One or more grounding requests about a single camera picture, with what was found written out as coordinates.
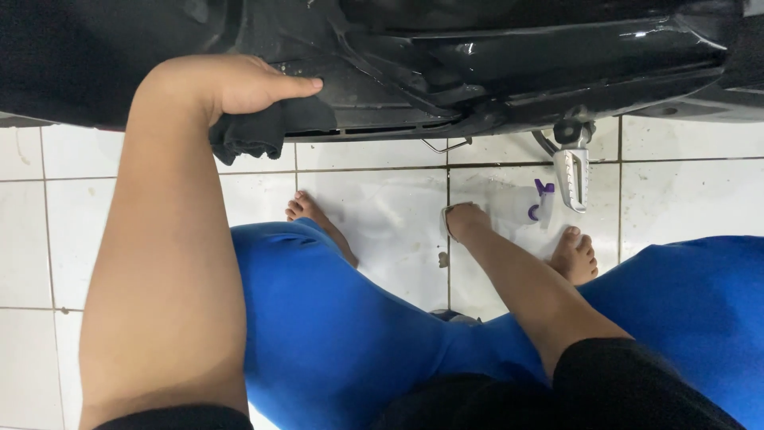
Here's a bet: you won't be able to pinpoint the black shirt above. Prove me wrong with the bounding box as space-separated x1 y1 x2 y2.
92 337 748 430

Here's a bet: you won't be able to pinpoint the black cloth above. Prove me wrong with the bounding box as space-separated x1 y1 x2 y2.
208 96 339 166

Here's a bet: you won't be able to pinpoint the silver motorcycle footpeg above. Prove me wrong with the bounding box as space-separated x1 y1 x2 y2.
531 118 598 214

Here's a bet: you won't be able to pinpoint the metal wire hook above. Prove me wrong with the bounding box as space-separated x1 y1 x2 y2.
421 137 474 155

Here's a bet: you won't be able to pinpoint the person's foot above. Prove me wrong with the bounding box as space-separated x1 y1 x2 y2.
548 226 599 286
285 190 359 269

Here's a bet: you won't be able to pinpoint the person's right hand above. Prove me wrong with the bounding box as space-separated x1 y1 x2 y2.
444 203 494 242

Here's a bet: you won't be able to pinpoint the person's left hand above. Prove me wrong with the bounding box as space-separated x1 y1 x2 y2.
134 54 324 128

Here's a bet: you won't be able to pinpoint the person's left foot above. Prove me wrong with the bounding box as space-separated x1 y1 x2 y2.
285 190 359 269

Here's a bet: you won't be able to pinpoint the thin white pad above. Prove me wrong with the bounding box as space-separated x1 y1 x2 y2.
440 202 475 242

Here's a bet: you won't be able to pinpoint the purple and white spray bottle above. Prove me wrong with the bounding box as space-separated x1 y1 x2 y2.
528 178 556 229

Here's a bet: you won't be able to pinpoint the person's right foot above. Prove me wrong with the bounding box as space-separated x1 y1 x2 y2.
548 226 599 286

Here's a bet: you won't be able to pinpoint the grey round object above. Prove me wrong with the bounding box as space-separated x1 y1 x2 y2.
429 309 482 325

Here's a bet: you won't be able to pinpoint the blue trousers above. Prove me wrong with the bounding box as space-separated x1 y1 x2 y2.
230 217 764 430

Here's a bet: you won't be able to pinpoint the black motorcycle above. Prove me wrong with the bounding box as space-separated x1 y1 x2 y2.
0 0 764 144

